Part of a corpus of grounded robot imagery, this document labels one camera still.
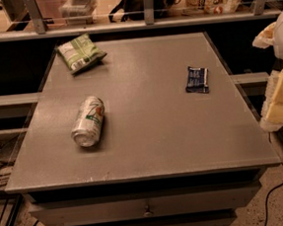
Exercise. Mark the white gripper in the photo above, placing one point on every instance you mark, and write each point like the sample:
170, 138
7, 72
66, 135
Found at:
271, 118

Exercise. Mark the blue rxbar blueberry wrapper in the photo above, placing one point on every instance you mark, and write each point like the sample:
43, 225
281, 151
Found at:
197, 80

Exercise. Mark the green jalapeno chip bag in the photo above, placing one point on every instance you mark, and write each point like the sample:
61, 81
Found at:
80, 53

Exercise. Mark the grey metal railing shelf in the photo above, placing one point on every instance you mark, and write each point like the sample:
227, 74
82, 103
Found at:
31, 18

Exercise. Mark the grey drawer cabinet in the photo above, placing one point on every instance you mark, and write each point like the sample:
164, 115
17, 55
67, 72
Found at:
192, 159

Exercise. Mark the round metal drawer knob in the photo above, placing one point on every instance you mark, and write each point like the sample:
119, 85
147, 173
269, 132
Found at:
148, 213

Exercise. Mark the silver green soda can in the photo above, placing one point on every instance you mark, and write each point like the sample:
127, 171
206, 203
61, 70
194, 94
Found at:
88, 124

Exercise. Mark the clear plastic container stack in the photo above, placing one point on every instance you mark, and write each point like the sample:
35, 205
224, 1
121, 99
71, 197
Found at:
78, 12

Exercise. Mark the black bag behind rail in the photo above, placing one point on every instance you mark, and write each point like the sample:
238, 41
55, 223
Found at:
134, 9

